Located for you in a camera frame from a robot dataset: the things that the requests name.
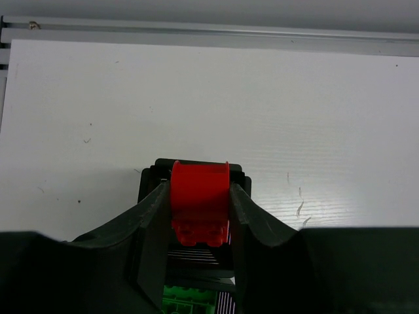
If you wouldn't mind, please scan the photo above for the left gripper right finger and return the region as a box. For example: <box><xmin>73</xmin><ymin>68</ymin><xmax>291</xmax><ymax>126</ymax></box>
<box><xmin>229</xmin><ymin>184</ymin><xmax>418</xmax><ymax>313</ymax></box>

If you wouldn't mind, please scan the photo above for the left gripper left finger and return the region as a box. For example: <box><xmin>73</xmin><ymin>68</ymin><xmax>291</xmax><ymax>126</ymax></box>
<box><xmin>1</xmin><ymin>183</ymin><xmax>171</xmax><ymax>313</ymax></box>

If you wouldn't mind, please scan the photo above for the red round flower lego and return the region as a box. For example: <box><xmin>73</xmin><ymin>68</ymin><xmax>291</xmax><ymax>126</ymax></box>
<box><xmin>170</xmin><ymin>160</ymin><xmax>230</xmax><ymax>247</ymax></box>

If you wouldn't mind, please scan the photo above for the black slotted container far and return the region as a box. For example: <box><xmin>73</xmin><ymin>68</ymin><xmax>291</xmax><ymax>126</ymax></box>
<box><xmin>138</xmin><ymin>158</ymin><xmax>251</xmax><ymax>278</ymax></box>

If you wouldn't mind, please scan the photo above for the green lego brick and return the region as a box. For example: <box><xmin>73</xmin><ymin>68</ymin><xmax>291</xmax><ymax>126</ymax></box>
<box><xmin>162</xmin><ymin>285</ymin><xmax>218</xmax><ymax>314</ymax></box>

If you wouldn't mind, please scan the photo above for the black slotted container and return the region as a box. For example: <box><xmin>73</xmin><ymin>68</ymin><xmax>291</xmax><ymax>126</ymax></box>
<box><xmin>161</xmin><ymin>277</ymin><xmax>239</xmax><ymax>313</ymax></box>
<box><xmin>138</xmin><ymin>158</ymin><xmax>251</xmax><ymax>278</ymax></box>

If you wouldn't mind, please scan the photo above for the black slotted container near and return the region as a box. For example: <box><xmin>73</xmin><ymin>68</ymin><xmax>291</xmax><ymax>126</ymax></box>
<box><xmin>161</xmin><ymin>277</ymin><xmax>239</xmax><ymax>313</ymax></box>

